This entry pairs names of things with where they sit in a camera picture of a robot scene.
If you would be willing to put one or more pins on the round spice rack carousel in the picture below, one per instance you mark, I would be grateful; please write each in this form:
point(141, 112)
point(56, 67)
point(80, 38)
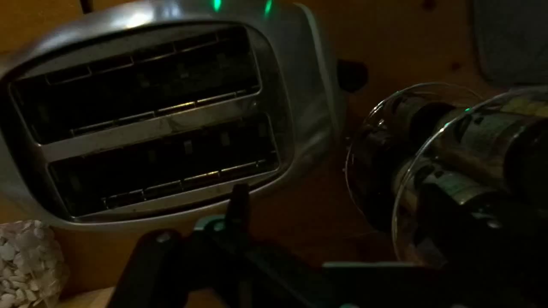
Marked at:
point(456, 180)

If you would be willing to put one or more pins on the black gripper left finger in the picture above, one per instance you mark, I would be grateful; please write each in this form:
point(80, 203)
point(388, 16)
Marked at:
point(150, 276)

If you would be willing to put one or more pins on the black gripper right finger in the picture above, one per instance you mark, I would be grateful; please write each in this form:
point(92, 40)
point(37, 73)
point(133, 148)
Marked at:
point(390, 285)

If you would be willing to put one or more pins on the silver two-slot toaster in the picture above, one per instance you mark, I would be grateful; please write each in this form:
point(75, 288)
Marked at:
point(157, 110)

